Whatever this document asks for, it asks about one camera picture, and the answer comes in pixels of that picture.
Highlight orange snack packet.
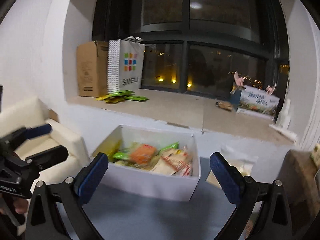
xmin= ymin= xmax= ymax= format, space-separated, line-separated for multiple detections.
xmin=129 ymin=144 xmax=157 ymax=165

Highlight yellow snack bag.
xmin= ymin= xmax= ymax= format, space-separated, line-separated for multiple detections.
xmin=92 ymin=140 xmax=121 ymax=163

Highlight left hand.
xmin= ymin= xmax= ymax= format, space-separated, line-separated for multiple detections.
xmin=12 ymin=197 xmax=29 ymax=214

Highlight tissue pack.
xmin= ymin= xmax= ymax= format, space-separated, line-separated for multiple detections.
xmin=219 ymin=144 xmax=259 ymax=176

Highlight green snack bag in box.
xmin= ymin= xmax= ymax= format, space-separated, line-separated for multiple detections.
xmin=112 ymin=142 xmax=179 ymax=163

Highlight cream sofa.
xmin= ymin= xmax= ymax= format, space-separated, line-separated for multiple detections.
xmin=1 ymin=97 xmax=89 ymax=185

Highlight white red snack bag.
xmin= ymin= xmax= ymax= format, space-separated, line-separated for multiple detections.
xmin=151 ymin=146 xmax=193 ymax=177

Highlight white cardboard box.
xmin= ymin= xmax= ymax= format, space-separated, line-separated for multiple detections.
xmin=92 ymin=125 xmax=201 ymax=202

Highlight wooden side shelf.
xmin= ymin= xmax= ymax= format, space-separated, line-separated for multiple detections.
xmin=277 ymin=149 xmax=319 ymax=235

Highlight green snack packets on sill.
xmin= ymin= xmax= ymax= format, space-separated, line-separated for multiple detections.
xmin=96 ymin=90 xmax=149 ymax=104

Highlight small brown item on sill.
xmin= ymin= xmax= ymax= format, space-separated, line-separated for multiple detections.
xmin=216 ymin=101 xmax=233 ymax=112

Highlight printed gift box on sill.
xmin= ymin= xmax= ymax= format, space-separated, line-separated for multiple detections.
xmin=229 ymin=71 xmax=280 ymax=119

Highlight brown cardboard box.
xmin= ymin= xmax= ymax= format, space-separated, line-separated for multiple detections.
xmin=76 ymin=41 xmax=108 ymax=98

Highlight white SANFU shopping bag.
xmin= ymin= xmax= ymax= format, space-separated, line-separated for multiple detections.
xmin=107 ymin=36 xmax=145 ymax=93

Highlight dark window frame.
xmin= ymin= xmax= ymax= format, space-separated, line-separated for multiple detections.
xmin=92 ymin=0 xmax=289 ymax=99

